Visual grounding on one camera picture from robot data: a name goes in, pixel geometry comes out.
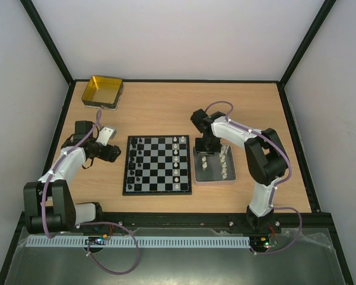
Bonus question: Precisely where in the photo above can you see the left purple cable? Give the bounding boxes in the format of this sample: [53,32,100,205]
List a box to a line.
[41,110,141,274]

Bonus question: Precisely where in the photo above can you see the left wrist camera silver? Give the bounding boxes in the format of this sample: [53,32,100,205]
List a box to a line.
[96,126,117,146]

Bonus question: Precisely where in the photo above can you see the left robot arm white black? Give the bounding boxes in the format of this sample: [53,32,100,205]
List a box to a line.
[23,121,121,238]

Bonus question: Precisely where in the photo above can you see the grey tray with pink rim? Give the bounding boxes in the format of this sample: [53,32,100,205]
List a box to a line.
[193,144,237,185]

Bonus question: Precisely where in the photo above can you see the white slotted cable duct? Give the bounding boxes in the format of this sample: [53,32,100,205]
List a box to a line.
[26,235,250,249]

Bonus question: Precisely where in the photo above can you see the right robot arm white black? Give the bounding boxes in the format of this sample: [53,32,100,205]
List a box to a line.
[190,109,292,233]

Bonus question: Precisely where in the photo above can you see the black white chess board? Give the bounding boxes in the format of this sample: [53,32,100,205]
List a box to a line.
[122,135,192,196]

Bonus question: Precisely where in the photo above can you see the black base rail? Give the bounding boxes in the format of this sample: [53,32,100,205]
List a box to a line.
[20,211,333,235]

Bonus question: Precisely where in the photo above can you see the yellow metal tin box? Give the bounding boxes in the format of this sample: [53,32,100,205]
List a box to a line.
[81,75,124,110]

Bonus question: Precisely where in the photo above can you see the black enclosure frame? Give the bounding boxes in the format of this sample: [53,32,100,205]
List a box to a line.
[0,1,356,284]

